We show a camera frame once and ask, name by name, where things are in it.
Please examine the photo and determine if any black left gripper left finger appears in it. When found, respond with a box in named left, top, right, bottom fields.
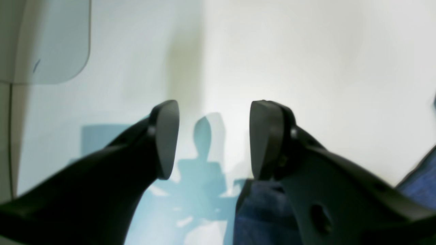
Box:
left=0, top=100, right=180, bottom=245

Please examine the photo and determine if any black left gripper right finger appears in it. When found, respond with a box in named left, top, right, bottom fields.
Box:
left=249, top=100, right=435, bottom=245

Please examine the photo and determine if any dark blue t-shirt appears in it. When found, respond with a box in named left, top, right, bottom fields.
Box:
left=233, top=148, right=435, bottom=245

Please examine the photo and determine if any grey chair right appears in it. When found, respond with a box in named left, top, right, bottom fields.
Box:
left=1, top=0, right=92, bottom=202

